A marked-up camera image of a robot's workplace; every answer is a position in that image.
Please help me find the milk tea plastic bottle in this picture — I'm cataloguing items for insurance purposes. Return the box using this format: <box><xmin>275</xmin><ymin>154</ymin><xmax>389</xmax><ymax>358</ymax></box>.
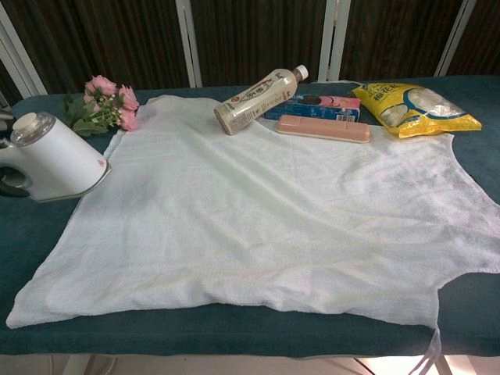
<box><xmin>213</xmin><ymin>64</ymin><xmax>309</xmax><ymax>137</ymax></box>

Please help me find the yellow marshmallow bag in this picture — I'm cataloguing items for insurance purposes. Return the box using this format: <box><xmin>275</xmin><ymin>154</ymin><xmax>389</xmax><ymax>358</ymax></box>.
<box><xmin>351</xmin><ymin>80</ymin><xmax>484</xmax><ymax>140</ymax></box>

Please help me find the dark brown curtain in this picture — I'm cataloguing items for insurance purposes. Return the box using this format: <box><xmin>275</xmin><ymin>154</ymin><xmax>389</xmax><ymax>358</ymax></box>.
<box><xmin>0</xmin><ymin>0</ymin><xmax>500</xmax><ymax>106</ymax></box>

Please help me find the pink rose bouquet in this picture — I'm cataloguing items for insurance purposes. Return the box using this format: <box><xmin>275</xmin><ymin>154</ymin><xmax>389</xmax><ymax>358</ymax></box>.
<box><xmin>61</xmin><ymin>75</ymin><xmax>141</xmax><ymax>138</ymax></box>

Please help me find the white metal frame post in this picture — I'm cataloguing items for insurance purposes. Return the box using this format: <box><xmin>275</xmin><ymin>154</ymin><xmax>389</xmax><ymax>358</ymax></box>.
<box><xmin>0</xmin><ymin>0</ymin><xmax>48</xmax><ymax>106</ymax></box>
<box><xmin>434</xmin><ymin>0</ymin><xmax>478</xmax><ymax>77</ymax></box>
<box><xmin>174</xmin><ymin>0</ymin><xmax>203</xmax><ymax>88</ymax></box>
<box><xmin>318</xmin><ymin>0</ymin><xmax>352</xmax><ymax>83</ymax></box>

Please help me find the white steam iron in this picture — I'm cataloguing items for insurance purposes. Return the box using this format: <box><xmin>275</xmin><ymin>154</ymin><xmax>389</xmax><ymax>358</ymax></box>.
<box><xmin>0</xmin><ymin>112</ymin><xmax>113</xmax><ymax>203</ymax></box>

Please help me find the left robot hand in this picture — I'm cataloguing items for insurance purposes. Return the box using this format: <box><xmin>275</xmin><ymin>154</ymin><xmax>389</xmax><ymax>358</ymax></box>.
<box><xmin>0</xmin><ymin>109</ymin><xmax>31</xmax><ymax>198</ymax></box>

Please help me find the blue cookie box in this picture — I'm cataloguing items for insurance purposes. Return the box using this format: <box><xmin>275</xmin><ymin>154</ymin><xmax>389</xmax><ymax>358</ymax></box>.
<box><xmin>263</xmin><ymin>92</ymin><xmax>363</xmax><ymax>123</ymax></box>

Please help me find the teal table cover cloth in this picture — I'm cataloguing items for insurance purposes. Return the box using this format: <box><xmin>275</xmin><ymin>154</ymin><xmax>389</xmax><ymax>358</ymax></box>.
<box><xmin>0</xmin><ymin>76</ymin><xmax>500</xmax><ymax>359</ymax></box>

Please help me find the pink oblong plastic case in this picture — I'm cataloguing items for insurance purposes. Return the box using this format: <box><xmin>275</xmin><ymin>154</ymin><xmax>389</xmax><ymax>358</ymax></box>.
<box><xmin>276</xmin><ymin>114</ymin><xmax>371</xmax><ymax>145</ymax></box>

